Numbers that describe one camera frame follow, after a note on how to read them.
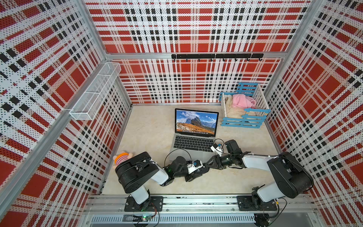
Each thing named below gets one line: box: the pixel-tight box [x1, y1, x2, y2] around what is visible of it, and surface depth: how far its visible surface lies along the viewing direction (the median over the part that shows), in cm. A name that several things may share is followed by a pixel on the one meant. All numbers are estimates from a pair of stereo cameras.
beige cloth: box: [224, 94, 256, 119], surface depth 108 cm
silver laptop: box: [169, 108, 219, 163], surface depth 98 cm
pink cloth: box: [232, 93, 257, 108], surface depth 107 cm
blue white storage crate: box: [218, 82, 271, 129], surface depth 107 cm
